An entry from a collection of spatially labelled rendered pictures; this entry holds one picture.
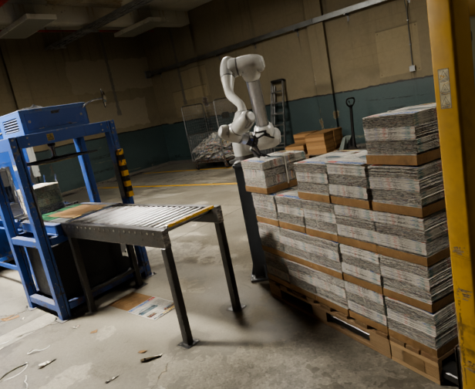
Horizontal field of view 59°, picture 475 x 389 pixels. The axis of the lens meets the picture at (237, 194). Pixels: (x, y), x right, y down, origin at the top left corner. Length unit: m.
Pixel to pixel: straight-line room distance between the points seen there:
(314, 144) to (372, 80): 1.79
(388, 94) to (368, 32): 1.32
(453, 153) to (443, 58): 0.31
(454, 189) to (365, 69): 8.15
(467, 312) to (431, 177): 0.59
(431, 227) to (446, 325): 0.50
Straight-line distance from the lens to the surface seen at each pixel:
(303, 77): 10.41
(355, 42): 9.78
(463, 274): 1.74
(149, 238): 2.79
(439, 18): 1.59
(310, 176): 2.50
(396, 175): 2.03
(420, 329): 2.30
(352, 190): 2.25
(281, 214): 2.85
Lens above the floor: 1.46
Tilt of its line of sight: 12 degrees down
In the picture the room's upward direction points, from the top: 11 degrees counter-clockwise
